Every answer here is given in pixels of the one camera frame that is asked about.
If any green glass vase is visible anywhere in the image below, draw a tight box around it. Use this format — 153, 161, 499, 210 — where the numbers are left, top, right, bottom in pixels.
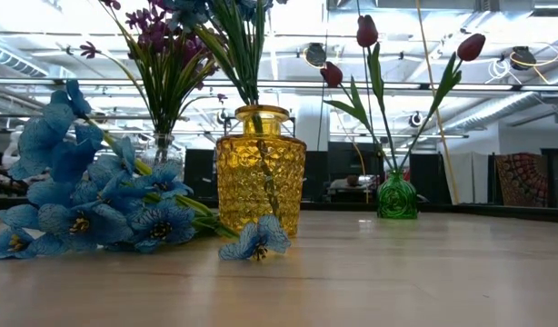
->
376, 170, 419, 221

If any white partition panel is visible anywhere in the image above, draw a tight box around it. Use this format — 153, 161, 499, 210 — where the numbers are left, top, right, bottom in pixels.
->
442, 152, 489, 204

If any patterned red tapestry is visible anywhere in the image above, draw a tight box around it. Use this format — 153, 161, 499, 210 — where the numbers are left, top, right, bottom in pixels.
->
495, 153, 549, 208

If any black partition panel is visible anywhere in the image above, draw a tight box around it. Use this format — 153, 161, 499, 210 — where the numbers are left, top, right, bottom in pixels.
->
183, 148, 218, 200
305, 142, 384, 203
408, 152, 453, 205

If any yellow hanging cable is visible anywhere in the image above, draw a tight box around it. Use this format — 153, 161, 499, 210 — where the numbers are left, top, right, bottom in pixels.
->
414, 0, 461, 205

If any clear glass vase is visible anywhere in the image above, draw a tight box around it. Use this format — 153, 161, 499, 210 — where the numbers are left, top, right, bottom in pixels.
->
140, 133, 185, 183

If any green grass sprig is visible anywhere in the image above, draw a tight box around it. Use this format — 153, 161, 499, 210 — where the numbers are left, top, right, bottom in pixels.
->
163, 0, 251, 108

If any black ceiling cord reel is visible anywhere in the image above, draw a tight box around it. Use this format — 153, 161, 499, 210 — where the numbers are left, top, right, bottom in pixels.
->
304, 42, 328, 68
509, 45, 537, 72

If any red artificial tulip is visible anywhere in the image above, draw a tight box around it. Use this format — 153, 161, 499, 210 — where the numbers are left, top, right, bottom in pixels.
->
355, 14, 398, 173
396, 33, 487, 173
321, 61, 396, 173

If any yellow glass vase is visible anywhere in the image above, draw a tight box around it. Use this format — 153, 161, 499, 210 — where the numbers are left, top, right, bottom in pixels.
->
214, 104, 307, 238

